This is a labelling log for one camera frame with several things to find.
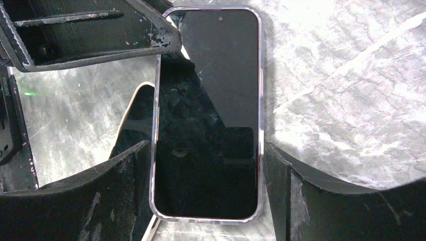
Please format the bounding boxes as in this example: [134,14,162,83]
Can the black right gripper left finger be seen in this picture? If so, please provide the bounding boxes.
[1,141,152,240]

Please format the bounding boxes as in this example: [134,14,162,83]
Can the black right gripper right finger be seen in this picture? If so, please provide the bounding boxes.
[264,143,425,240]

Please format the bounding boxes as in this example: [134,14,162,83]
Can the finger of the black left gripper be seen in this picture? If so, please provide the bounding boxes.
[1,0,182,72]

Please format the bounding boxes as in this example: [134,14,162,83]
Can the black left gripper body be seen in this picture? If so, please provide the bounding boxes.
[1,66,39,193]

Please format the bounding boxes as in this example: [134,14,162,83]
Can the black phone lilac case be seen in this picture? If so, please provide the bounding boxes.
[149,5,264,225]

